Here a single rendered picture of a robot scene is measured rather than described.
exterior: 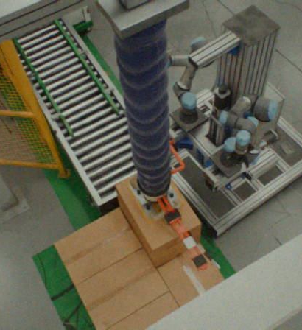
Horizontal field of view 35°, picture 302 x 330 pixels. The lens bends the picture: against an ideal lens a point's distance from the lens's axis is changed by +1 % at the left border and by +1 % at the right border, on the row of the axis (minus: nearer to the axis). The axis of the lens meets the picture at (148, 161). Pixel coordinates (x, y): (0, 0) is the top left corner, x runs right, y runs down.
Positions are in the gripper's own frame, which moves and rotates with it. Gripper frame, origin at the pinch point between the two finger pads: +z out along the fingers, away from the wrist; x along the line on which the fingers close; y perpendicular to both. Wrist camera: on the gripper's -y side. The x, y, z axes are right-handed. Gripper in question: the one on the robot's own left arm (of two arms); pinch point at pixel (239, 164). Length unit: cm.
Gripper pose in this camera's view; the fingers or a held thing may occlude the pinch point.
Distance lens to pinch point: 305.8
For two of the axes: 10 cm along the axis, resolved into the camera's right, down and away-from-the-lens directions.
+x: 5.8, 6.9, -4.3
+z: 0.5, 5.0, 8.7
